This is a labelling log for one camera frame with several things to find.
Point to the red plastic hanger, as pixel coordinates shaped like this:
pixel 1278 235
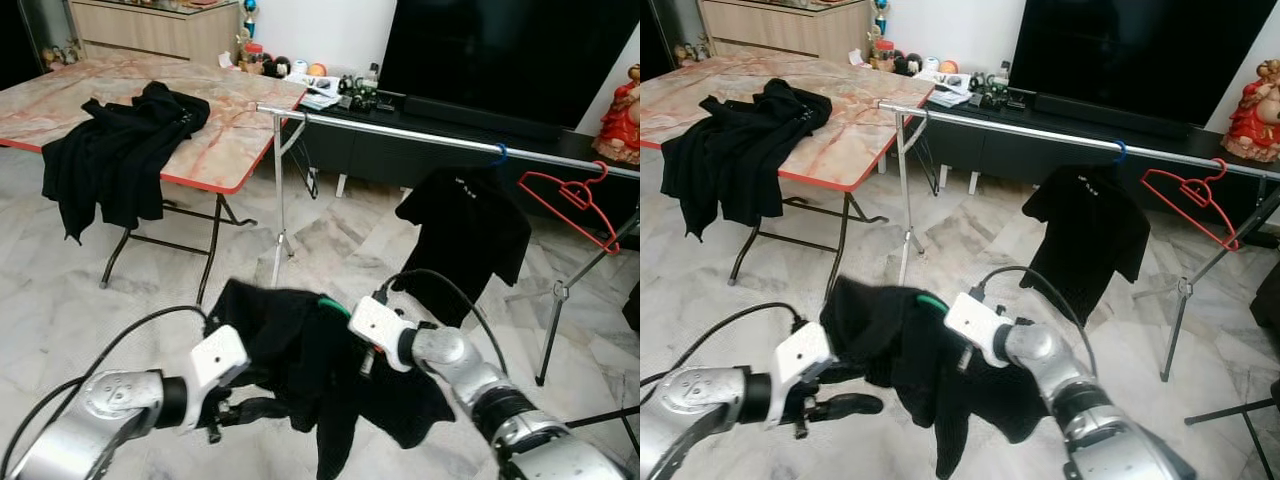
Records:
pixel 1185 209
pixel 565 214

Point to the pink marble folding table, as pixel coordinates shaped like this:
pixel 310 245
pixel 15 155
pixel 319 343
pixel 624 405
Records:
pixel 860 130
pixel 230 130

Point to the red laughing Buddha statue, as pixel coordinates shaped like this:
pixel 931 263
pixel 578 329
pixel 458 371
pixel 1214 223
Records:
pixel 1255 120
pixel 622 125

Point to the blue gold trophy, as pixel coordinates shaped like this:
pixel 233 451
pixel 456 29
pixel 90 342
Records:
pixel 881 15
pixel 249 15

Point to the black flat television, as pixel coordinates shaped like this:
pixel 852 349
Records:
pixel 1130 50
pixel 500 50

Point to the jar with red lid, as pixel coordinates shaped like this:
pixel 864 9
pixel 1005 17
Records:
pixel 254 60
pixel 884 58

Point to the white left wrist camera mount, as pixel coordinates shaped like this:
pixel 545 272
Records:
pixel 218 360
pixel 805 355

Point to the pink tissue pack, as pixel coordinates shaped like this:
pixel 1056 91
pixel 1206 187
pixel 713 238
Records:
pixel 228 62
pixel 858 60

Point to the green plastic hanger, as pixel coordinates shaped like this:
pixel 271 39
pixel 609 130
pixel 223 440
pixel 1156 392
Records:
pixel 335 305
pixel 932 302

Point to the black shirt with red trim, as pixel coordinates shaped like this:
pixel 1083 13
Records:
pixel 1090 235
pixel 465 235

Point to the black round ornament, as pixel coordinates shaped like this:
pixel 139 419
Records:
pixel 277 66
pixel 907 64

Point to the dark brown fabric sofa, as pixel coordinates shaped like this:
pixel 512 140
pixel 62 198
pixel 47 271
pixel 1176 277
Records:
pixel 1268 300

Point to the black TV console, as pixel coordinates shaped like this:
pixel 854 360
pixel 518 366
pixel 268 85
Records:
pixel 985 160
pixel 350 160

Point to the orange ball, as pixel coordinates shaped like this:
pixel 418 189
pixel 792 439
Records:
pixel 317 69
pixel 948 66

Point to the black garment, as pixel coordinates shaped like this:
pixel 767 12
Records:
pixel 300 370
pixel 920 365

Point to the blue plastic hanger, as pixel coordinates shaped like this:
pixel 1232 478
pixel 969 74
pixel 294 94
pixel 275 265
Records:
pixel 1125 152
pixel 503 155

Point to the light wooden sideboard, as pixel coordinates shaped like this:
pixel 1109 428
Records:
pixel 780 33
pixel 150 35

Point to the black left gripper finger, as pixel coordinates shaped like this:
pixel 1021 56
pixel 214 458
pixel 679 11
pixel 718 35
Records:
pixel 855 406
pixel 265 407

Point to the black soundbar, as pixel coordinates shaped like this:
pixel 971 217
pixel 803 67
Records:
pixel 1110 115
pixel 480 117

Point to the white booklet stack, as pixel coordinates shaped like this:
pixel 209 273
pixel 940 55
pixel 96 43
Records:
pixel 950 88
pixel 320 90

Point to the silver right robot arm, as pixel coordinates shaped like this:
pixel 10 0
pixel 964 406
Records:
pixel 1080 390
pixel 480 385

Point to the black shirt with small logo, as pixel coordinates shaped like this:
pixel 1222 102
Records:
pixel 160 115
pixel 785 112

